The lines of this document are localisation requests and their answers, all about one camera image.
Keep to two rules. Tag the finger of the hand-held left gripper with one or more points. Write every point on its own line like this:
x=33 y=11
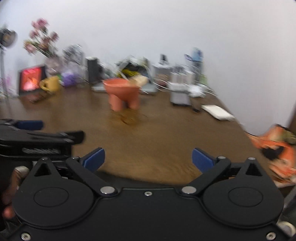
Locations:
x=30 y=125
x=46 y=137

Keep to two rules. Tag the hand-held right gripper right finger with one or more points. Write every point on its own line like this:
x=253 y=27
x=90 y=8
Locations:
x=203 y=160

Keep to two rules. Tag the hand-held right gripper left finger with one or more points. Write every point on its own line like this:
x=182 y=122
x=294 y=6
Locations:
x=93 y=160

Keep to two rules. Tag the pink footed bowl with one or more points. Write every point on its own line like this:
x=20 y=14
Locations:
x=122 y=92

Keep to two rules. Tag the cream cloth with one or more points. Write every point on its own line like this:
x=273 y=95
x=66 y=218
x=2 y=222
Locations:
x=140 y=80

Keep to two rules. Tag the person's left hand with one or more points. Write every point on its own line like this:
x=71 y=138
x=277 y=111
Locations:
x=10 y=197

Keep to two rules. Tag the black glossy phone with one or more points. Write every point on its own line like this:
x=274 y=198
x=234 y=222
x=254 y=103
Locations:
x=38 y=97

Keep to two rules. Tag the yellow mug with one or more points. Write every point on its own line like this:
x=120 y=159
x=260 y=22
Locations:
x=52 y=84

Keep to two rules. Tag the white rectangular block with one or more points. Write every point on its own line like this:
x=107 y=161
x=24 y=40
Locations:
x=218 y=112

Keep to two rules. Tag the purple tissue pack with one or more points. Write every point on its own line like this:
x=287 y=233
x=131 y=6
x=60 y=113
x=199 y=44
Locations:
x=69 y=79

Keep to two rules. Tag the orange printed cloth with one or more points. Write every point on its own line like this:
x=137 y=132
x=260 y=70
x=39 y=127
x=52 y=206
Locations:
x=277 y=148

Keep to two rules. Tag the silver foil bag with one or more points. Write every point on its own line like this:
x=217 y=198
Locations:
x=72 y=56

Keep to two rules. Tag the black speaker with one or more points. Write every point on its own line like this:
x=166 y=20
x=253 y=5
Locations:
x=93 y=70

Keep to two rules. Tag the pink roses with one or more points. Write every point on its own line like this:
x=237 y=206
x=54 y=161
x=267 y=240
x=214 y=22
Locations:
x=41 y=37

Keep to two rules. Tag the silver laptop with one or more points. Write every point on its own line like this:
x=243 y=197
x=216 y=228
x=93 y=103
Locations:
x=148 y=89

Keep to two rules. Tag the clear food container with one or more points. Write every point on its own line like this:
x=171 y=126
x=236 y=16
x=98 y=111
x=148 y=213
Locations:
x=162 y=73

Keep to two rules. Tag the black and yellow box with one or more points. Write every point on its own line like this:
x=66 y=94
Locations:
x=133 y=68

